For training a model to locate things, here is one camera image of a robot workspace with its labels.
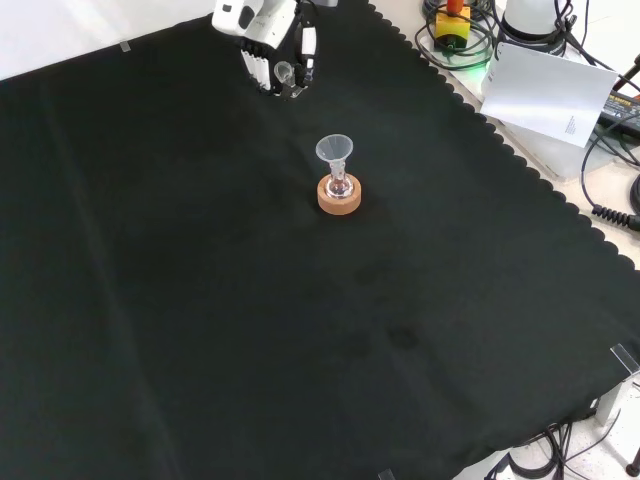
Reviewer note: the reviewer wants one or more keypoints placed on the clear tape strip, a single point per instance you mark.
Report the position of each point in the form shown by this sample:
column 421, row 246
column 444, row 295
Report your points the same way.
column 625, row 357
column 386, row 475
column 125, row 47

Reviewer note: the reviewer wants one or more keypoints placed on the black power adapter yellow label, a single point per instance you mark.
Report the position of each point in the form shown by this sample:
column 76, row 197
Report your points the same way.
column 622, row 110

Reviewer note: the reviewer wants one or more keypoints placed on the grey metal bracket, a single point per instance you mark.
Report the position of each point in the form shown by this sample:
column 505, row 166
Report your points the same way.
column 615, row 400

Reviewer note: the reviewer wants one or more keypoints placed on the pale white board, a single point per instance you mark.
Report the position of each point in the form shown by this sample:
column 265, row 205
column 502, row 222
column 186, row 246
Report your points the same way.
column 545, row 95

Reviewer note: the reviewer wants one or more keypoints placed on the clear plastic funnel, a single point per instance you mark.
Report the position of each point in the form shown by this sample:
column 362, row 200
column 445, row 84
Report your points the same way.
column 334, row 147

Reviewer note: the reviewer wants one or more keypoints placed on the black scalloped bench cloth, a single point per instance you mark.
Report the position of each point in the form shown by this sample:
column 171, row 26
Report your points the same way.
column 200, row 300

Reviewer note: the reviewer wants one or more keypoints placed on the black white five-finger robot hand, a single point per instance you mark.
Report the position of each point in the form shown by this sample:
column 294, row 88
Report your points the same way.
column 252, row 22

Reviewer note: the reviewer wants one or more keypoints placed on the yellow emergency stop button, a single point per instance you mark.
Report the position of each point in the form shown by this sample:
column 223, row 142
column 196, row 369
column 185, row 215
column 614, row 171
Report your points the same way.
column 452, row 27

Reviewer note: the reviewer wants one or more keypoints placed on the clear glass graduated cylinder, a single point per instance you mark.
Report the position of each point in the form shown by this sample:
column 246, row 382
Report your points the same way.
column 283, row 71

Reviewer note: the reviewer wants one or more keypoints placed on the clear round-bottom glass flask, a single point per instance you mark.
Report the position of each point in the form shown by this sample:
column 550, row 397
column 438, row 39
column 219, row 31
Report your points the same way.
column 338, row 186

